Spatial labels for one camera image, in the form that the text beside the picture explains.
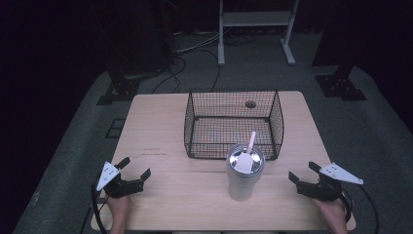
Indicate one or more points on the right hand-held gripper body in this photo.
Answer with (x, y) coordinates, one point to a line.
(319, 190)

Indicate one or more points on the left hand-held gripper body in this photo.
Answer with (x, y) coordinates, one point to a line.
(125, 187)

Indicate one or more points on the person's left hand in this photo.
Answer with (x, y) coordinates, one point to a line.
(118, 208)

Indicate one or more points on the person's right hand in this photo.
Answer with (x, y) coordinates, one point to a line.
(331, 211)

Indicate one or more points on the white tumbler cup with lid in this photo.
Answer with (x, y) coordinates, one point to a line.
(242, 182)

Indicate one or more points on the black stand base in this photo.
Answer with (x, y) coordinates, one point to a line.
(120, 91)
(341, 87)

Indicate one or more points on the white metal stand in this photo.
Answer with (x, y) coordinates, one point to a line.
(221, 42)

